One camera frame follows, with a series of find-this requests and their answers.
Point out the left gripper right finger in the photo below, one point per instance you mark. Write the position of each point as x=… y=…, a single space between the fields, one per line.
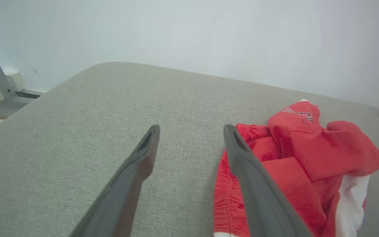
x=262 y=197

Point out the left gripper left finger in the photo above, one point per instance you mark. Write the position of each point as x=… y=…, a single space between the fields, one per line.
x=123 y=197

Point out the red garment with white panel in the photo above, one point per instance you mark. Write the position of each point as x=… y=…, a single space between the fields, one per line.
x=308 y=151

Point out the grey fabric sofa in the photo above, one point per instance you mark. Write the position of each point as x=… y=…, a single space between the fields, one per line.
x=143 y=98

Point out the dark baseboard strip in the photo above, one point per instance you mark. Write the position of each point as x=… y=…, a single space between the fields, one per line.
x=28 y=94

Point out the white wall box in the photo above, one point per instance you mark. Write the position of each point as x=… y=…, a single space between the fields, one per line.
x=16 y=80

